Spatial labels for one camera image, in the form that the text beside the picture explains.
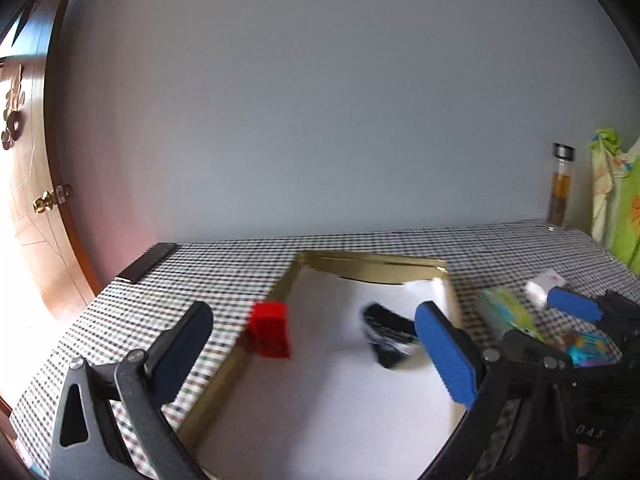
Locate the blue toy building block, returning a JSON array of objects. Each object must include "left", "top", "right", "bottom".
[{"left": 562, "top": 330, "right": 614, "bottom": 367}]

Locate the white cigarette-style box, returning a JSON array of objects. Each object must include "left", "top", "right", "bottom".
[{"left": 524, "top": 270, "right": 567, "bottom": 311}]

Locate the checkered tablecloth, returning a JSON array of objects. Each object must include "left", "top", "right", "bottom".
[{"left": 10, "top": 221, "right": 639, "bottom": 470}]

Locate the green card pack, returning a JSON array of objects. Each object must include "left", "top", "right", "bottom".
[{"left": 475, "top": 286, "right": 544, "bottom": 341}]

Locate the green patterned cloth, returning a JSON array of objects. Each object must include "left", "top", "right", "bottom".
[{"left": 590, "top": 128, "right": 639, "bottom": 274}]

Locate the black comb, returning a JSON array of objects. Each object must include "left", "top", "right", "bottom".
[{"left": 360, "top": 304, "right": 420, "bottom": 370}]

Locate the glass tea bottle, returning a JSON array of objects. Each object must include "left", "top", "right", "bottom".
[{"left": 547, "top": 143, "right": 575, "bottom": 231}]

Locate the black remote control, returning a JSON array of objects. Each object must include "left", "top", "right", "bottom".
[{"left": 116, "top": 242, "right": 179, "bottom": 284}]

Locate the wooden door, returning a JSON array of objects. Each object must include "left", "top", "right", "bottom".
[{"left": 1, "top": 0, "right": 101, "bottom": 321}]

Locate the red small box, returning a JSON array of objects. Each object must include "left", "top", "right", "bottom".
[{"left": 247, "top": 301, "right": 292, "bottom": 359}]

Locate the gold metal tin tray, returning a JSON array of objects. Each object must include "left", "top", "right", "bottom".
[{"left": 180, "top": 250, "right": 463, "bottom": 479}]

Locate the door decoration ornament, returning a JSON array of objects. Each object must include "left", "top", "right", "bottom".
[{"left": 1, "top": 64, "right": 26, "bottom": 151}]

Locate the brass door handle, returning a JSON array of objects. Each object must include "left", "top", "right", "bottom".
[{"left": 32, "top": 184, "right": 74, "bottom": 214}]

